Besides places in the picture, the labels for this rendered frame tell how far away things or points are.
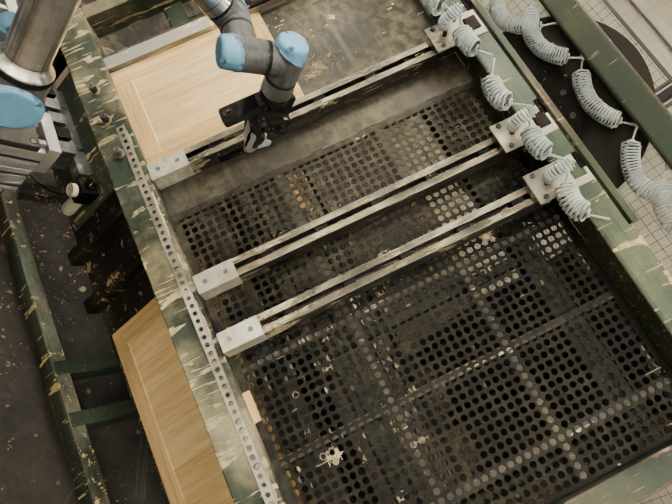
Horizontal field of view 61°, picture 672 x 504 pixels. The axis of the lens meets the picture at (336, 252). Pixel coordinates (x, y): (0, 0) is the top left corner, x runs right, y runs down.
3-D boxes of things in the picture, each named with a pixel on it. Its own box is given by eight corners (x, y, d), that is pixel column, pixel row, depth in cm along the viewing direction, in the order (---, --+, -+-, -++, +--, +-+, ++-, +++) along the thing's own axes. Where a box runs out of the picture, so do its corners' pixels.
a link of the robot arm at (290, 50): (271, 24, 123) (308, 31, 127) (258, 63, 131) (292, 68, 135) (278, 50, 119) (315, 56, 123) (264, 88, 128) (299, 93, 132)
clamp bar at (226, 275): (196, 277, 173) (170, 251, 151) (533, 120, 185) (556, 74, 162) (208, 306, 170) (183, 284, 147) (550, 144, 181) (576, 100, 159)
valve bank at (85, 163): (-3, 106, 195) (29, 58, 185) (38, 116, 207) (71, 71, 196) (35, 227, 179) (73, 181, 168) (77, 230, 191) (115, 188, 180)
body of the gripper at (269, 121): (284, 137, 146) (299, 103, 136) (254, 139, 141) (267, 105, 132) (273, 114, 148) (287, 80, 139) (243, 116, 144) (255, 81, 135)
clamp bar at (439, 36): (151, 170, 186) (121, 131, 164) (469, 29, 198) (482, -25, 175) (162, 195, 183) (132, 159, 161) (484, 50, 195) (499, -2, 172)
